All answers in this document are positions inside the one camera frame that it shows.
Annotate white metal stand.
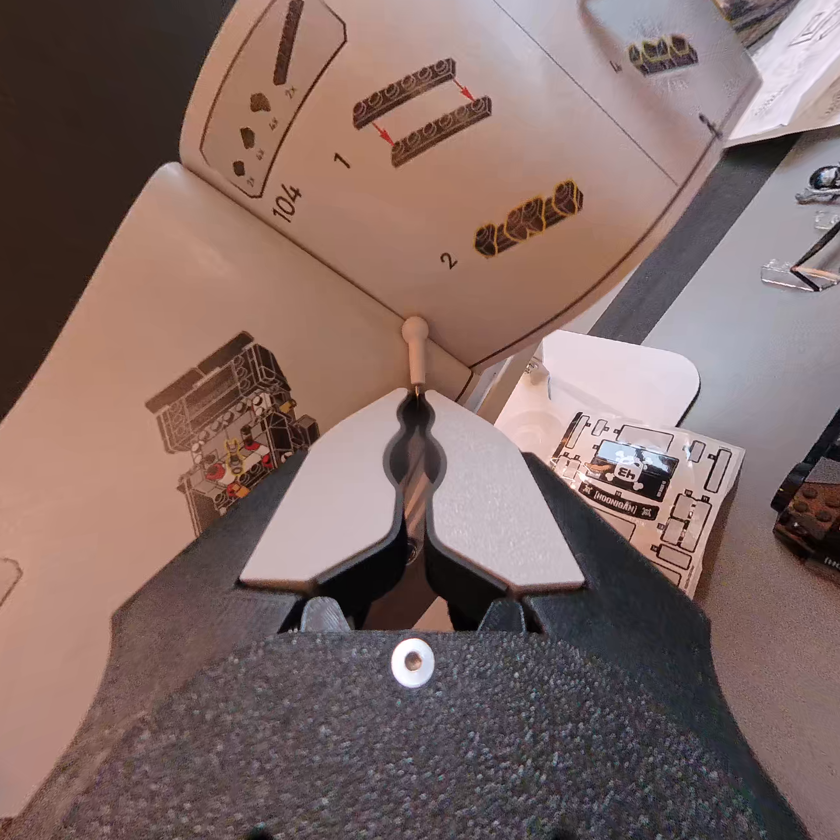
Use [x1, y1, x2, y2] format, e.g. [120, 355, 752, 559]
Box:
[399, 314, 433, 392]

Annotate white tray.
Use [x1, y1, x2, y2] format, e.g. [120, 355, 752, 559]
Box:
[494, 329, 702, 463]

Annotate small black lego piece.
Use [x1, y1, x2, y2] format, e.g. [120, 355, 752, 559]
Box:
[794, 162, 840, 206]

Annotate clear lego windshield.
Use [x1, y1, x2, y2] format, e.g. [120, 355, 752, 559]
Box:
[760, 214, 840, 294]

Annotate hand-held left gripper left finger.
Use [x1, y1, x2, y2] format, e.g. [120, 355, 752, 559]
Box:
[239, 389, 418, 592]

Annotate black lego car model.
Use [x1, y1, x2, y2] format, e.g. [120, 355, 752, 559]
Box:
[771, 407, 840, 581]

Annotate white paper bags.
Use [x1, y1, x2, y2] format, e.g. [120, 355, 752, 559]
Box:
[726, 0, 840, 147]

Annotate lego instruction booklet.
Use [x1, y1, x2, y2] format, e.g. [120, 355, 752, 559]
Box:
[0, 0, 763, 821]

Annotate white sticker sheet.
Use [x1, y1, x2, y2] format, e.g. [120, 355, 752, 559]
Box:
[549, 410, 746, 601]

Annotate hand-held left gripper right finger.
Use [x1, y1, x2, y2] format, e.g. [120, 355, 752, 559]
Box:
[420, 390, 588, 598]

